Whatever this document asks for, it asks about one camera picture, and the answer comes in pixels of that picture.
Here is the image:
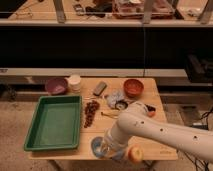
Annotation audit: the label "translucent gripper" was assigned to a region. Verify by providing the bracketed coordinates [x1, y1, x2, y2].
[100, 140, 127, 160]

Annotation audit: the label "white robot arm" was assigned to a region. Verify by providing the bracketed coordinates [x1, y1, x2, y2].
[103, 101, 213, 163]

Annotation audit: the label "white stacked cups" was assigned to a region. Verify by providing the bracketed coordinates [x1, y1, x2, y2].
[68, 74, 81, 92]

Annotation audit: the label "orange fruit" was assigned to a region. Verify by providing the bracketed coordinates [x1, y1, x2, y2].
[128, 146, 143, 163]

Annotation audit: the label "yellow banana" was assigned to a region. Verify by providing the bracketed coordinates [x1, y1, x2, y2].
[101, 111, 119, 118]

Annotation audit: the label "round black tape measure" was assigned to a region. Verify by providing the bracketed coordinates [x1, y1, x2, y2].
[115, 101, 128, 110]

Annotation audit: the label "bunch of red grapes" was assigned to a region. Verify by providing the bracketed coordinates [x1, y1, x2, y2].
[84, 100, 100, 128]

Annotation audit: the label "orange carrot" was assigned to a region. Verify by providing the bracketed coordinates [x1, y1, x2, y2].
[148, 111, 156, 117]

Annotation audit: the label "wooden table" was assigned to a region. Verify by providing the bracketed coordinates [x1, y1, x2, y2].
[30, 78, 178, 160]

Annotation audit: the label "crumpled plastic bag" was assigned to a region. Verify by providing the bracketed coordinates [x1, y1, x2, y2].
[106, 90, 124, 108]

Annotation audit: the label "orange bowl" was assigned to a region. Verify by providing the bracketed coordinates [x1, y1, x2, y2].
[123, 79, 144, 98]

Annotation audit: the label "green plastic tray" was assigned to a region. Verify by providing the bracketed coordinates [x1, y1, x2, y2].
[24, 95, 82, 151]

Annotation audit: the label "grey sponge block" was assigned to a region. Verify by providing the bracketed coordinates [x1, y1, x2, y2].
[93, 81, 107, 96]

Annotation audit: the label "purple bowl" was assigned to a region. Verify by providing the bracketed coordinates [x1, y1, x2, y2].
[45, 77, 68, 95]

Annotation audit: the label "black floor cables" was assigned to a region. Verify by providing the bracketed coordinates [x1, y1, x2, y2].
[176, 106, 213, 171]

